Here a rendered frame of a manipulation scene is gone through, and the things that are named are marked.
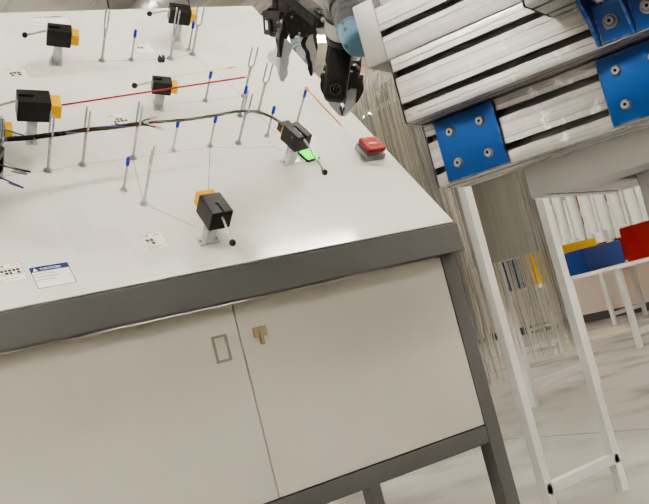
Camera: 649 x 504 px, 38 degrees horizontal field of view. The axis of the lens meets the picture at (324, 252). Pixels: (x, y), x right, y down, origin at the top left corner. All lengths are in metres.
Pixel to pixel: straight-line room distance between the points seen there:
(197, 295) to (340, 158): 0.62
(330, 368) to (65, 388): 0.56
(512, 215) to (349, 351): 1.26
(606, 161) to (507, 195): 1.85
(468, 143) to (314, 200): 0.88
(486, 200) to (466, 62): 1.99
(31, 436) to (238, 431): 0.40
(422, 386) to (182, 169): 0.71
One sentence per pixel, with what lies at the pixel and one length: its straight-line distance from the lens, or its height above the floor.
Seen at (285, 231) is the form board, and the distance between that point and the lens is 1.98.
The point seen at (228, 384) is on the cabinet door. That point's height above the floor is 0.64.
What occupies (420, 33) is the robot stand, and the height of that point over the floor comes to 1.04.
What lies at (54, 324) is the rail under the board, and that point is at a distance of 1.72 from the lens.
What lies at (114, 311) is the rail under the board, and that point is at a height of 0.83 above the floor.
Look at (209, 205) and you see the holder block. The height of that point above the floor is 0.99.
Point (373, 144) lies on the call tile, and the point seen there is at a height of 1.11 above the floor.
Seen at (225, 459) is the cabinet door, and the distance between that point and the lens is 1.85.
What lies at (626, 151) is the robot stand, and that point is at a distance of 1.29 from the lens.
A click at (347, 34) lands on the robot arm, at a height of 1.20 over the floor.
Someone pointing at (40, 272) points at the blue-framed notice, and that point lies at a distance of 1.78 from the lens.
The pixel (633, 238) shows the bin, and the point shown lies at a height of 0.77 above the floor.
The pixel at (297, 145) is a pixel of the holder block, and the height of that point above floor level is 1.12.
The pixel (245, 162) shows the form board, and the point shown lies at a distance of 2.15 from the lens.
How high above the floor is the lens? 0.70
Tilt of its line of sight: 5 degrees up
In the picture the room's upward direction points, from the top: 14 degrees counter-clockwise
